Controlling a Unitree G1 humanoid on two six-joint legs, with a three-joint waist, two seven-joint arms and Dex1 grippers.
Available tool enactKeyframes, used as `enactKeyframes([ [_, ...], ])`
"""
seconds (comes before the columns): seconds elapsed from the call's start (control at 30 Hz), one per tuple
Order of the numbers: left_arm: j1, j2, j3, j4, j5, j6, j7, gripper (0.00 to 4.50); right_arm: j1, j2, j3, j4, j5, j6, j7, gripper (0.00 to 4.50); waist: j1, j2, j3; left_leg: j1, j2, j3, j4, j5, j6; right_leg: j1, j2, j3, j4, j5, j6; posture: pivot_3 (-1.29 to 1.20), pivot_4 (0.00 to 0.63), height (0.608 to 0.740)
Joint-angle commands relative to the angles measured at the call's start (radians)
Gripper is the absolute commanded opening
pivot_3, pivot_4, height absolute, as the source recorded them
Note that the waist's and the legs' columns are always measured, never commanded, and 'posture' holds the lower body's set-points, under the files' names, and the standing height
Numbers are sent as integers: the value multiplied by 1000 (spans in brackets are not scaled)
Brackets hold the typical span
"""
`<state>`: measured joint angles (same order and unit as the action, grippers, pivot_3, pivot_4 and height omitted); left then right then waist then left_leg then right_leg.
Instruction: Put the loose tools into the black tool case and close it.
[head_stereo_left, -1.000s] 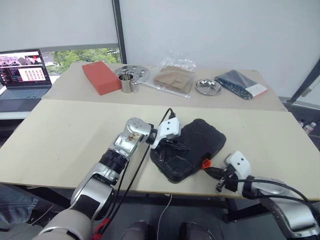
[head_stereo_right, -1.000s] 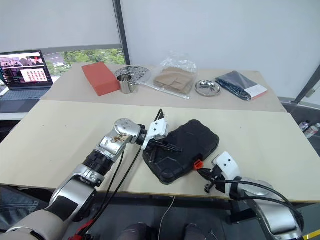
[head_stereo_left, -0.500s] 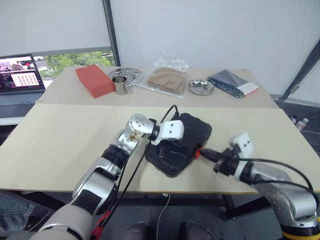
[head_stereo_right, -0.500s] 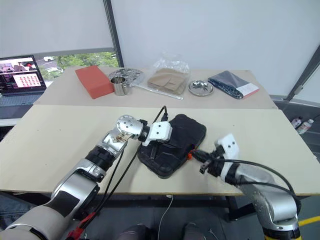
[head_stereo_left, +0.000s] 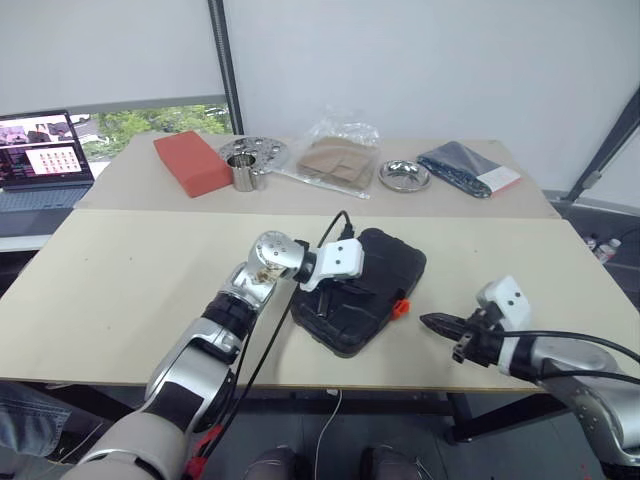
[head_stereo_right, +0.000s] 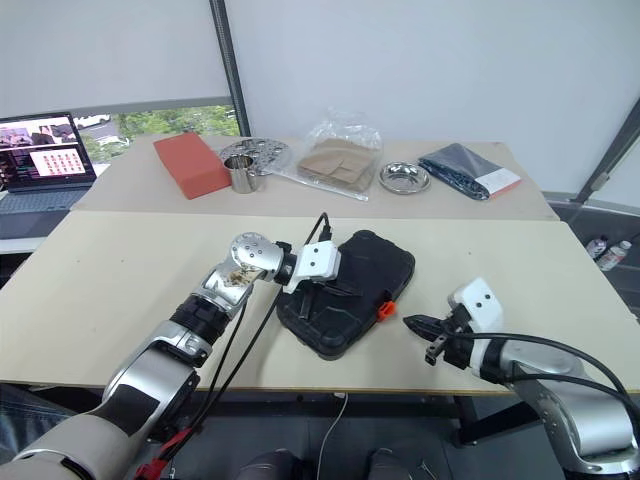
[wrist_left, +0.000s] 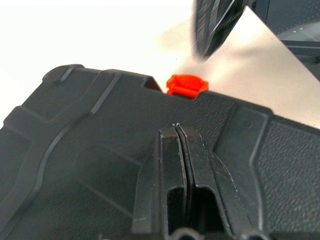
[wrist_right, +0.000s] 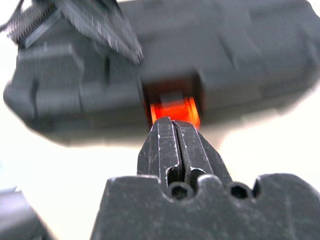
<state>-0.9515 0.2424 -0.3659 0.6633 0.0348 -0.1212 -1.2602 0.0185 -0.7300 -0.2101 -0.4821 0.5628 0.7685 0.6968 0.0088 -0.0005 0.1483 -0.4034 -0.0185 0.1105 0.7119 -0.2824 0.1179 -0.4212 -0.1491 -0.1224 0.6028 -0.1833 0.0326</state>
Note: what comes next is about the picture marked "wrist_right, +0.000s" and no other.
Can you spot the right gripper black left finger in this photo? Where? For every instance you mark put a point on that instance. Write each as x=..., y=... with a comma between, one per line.
x=162, y=150

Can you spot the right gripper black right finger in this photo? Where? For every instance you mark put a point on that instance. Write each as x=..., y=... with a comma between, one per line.
x=200, y=152

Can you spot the ribbed black finger of the left gripper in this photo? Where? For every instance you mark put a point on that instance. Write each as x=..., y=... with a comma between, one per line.
x=105, y=25
x=35, y=22

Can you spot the black plastic tool case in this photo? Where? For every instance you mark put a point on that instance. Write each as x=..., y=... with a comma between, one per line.
x=225, y=62

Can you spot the orange plastic block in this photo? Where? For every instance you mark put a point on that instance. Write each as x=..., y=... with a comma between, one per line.
x=172, y=111

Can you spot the dark grey robot body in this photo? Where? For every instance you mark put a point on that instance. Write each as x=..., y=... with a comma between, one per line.
x=17, y=220

